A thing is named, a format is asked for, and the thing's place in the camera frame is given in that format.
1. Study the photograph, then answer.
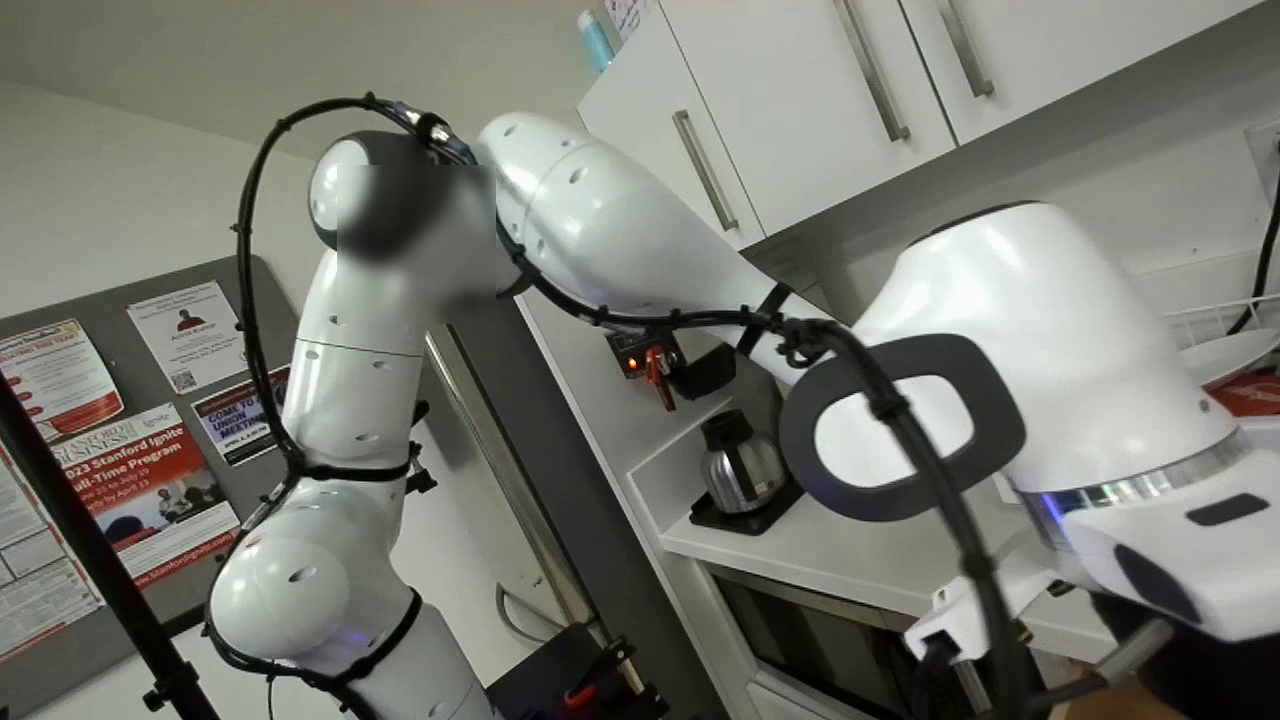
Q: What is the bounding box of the dark grey refrigerator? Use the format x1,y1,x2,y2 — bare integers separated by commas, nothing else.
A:
420,291,730,720

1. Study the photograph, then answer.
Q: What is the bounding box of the white text poster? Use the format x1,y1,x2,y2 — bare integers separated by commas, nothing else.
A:
0,444,107,662

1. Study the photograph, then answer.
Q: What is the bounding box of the small dark poster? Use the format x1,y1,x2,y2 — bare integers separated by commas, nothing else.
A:
191,377,290,473

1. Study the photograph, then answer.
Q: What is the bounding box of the blue bottle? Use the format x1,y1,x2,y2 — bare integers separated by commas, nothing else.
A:
573,2,619,79

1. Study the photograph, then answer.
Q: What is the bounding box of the black tripod pole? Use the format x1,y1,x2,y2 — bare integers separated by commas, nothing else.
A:
0,377,224,720

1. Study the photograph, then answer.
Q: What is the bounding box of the black commercial coffee maker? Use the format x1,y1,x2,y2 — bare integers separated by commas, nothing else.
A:
605,320,809,540

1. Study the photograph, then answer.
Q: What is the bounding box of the large white plate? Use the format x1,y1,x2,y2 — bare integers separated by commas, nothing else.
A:
1174,322,1280,386

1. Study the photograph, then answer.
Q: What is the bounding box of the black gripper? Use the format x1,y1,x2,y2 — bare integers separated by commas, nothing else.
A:
1140,622,1280,720

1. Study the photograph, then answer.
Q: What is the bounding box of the white poster with red logo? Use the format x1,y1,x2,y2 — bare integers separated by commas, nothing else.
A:
122,274,254,401

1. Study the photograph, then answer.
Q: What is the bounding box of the grey notice board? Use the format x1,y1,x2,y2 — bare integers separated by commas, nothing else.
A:
0,254,303,720

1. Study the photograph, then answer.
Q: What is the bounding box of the large red and white poster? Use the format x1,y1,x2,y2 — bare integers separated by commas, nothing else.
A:
47,401,242,590

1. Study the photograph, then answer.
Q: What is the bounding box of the red item in dish rack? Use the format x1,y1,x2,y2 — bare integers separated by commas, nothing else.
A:
1204,373,1280,418

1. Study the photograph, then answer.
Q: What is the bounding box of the black power cord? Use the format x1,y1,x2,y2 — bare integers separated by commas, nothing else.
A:
1225,175,1280,338

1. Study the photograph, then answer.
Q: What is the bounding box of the red header poster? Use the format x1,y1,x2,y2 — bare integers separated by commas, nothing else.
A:
0,314,127,444

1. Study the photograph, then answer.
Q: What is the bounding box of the white wide upper cabinet door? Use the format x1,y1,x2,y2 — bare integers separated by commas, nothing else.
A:
576,2,773,254

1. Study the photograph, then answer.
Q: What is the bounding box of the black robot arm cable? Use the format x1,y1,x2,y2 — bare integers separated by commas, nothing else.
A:
233,88,1058,720

